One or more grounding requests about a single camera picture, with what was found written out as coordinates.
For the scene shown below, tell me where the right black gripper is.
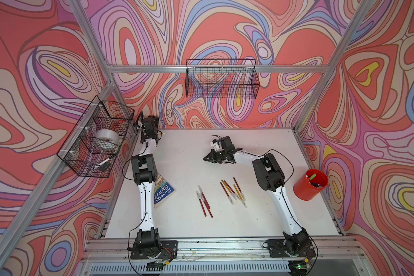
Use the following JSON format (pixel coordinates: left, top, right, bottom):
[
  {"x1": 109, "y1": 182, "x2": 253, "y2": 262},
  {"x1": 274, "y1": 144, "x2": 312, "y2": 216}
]
[{"x1": 203, "y1": 149, "x2": 227, "y2": 164}]

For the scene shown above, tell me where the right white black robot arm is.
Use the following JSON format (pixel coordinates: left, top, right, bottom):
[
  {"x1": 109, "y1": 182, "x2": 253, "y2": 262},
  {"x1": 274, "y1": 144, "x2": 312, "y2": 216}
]
[{"x1": 204, "y1": 135, "x2": 317, "y2": 258}]

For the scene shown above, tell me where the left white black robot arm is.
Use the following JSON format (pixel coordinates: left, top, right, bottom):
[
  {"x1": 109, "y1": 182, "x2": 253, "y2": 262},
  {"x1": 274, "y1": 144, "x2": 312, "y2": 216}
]
[{"x1": 131, "y1": 113, "x2": 162, "y2": 259}]

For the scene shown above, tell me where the red carving knife middle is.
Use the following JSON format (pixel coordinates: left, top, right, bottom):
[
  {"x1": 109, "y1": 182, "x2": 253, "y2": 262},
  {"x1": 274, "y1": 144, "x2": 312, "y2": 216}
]
[{"x1": 198, "y1": 186, "x2": 210, "y2": 209}]

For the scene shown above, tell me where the red carving knife right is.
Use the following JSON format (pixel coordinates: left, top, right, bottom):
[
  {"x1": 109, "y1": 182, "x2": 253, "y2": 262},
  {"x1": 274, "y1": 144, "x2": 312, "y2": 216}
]
[{"x1": 201, "y1": 195, "x2": 213, "y2": 218}]

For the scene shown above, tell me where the yellow knife centre group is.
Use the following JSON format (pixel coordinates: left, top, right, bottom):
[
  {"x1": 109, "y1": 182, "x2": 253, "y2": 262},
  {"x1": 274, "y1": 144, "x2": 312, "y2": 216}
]
[{"x1": 222, "y1": 180, "x2": 238, "y2": 200}]

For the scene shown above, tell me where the red knife centre right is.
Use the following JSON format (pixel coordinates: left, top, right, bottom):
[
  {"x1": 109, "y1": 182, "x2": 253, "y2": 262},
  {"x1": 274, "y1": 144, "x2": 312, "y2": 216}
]
[{"x1": 233, "y1": 177, "x2": 245, "y2": 200}]

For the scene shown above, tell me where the small object in left basket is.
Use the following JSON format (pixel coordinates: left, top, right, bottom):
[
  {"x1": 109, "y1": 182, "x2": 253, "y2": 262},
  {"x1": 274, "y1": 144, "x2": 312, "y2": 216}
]
[{"x1": 94, "y1": 158, "x2": 111, "y2": 172}]

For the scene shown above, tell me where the blue treehouse paperback book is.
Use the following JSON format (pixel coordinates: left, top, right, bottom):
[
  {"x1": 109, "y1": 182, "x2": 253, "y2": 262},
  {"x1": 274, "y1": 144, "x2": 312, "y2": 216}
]
[{"x1": 154, "y1": 174, "x2": 175, "y2": 208}]

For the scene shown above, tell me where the red plastic cup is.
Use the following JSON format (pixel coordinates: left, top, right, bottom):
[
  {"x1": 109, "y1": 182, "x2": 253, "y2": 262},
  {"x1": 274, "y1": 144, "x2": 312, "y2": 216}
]
[{"x1": 293, "y1": 169, "x2": 328, "y2": 201}]

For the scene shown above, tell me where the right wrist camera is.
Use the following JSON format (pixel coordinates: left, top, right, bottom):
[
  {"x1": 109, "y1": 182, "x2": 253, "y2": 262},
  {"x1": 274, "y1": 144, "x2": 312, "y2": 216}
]
[{"x1": 210, "y1": 139, "x2": 223, "y2": 152}]

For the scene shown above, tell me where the grey duct tape roll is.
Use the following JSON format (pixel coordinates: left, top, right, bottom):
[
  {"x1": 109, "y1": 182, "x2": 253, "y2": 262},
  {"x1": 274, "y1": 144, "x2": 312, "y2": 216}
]
[{"x1": 93, "y1": 129, "x2": 120, "y2": 151}]

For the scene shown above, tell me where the black wire basket left wall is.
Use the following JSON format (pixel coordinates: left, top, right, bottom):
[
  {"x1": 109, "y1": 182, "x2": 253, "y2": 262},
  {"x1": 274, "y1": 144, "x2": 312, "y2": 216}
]
[{"x1": 57, "y1": 96, "x2": 135, "y2": 178}]

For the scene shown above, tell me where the black wire basket wall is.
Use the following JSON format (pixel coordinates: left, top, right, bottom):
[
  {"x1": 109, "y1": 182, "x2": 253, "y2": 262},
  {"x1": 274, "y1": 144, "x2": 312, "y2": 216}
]
[
  {"x1": 57, "y1": 96, "x2": 135, "y2": 178},
  {"x1": 185, "y1": 57, "x2": 260, "y2": 99}
]

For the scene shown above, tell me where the black wire basket back wall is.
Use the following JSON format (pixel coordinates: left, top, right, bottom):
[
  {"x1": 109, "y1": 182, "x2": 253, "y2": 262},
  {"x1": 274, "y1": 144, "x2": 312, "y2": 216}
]
[{"x1": 185, "y1": 57, "x2": 260, "y2": 99}]

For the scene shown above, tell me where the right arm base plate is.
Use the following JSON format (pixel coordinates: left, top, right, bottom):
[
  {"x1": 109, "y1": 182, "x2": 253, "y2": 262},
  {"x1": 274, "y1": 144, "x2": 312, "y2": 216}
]
[{"x1": 262, "y1": 239, "x2": 316, "y2": 259}]

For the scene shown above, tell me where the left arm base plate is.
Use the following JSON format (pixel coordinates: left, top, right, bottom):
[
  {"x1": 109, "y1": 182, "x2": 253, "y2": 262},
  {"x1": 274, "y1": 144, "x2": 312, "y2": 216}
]
[{"x1": 129, "y1": 240, "x2": 178, "y2": 261}]

